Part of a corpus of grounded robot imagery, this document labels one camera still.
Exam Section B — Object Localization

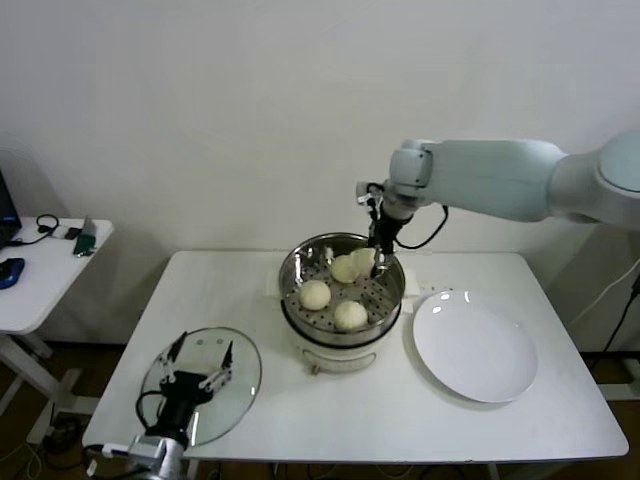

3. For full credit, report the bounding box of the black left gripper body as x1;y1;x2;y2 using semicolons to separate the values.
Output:
157;369;222;440

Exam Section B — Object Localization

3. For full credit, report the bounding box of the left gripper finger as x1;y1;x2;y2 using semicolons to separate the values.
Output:
158;330;189;385
198;339;235;394

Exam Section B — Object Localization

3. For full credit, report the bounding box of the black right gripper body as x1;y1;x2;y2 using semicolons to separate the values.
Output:
368;202;405;257

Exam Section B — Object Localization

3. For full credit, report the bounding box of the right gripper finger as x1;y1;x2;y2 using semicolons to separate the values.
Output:
370;250;394;280

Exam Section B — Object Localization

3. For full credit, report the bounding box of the white steamed baozi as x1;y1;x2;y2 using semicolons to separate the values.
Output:
298;279;332;311
331;254;362;285
349;248;376;276
333;299;370;332

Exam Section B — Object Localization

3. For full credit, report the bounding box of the round glass pot lid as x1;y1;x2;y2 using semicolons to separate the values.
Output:
140;327;263;448

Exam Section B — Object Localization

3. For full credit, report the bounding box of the perforated steel steamer basket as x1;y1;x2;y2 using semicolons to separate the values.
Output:
278;232;405;346

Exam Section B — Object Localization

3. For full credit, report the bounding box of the black floor power strip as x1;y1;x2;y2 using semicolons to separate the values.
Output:
42;417;84;454

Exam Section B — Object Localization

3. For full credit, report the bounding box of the large white round plate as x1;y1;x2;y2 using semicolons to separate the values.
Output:
412;290;539;404

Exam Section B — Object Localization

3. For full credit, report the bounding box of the green circuit board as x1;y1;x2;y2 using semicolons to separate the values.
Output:
73;233;97;260

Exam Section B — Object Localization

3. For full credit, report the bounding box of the white side table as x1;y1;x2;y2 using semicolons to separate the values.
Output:
0;217;115;446

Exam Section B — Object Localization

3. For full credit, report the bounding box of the blue computer mouse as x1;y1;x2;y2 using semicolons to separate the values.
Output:
0;257;26;290

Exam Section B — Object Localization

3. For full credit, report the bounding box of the black laptop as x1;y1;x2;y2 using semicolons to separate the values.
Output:
0;167;24;249

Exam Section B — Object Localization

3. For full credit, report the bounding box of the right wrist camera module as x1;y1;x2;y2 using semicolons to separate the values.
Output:
355;180;385;207

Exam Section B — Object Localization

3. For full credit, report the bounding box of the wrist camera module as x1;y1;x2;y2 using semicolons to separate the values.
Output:
355;180;385;207
85;442;132;476

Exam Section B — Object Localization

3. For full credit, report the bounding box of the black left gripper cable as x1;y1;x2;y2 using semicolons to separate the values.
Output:
135;390;167;431

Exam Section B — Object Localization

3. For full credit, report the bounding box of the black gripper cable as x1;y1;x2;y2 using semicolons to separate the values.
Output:
367;184;450;250
135;390;167;431

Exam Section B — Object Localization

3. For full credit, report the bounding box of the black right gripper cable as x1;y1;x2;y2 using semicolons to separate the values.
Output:
367;184;450;250

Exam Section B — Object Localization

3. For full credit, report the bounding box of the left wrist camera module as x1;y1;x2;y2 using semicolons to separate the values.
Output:
85;442;132;476

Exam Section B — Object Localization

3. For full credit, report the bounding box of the black looped thin cable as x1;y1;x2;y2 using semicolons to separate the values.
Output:
3;214;62;249

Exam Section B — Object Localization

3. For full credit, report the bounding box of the white hanging cable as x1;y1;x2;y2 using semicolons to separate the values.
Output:
574;259;640;324

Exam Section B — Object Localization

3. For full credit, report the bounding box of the black hanging cable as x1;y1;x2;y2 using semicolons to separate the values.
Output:
602;297;640;354

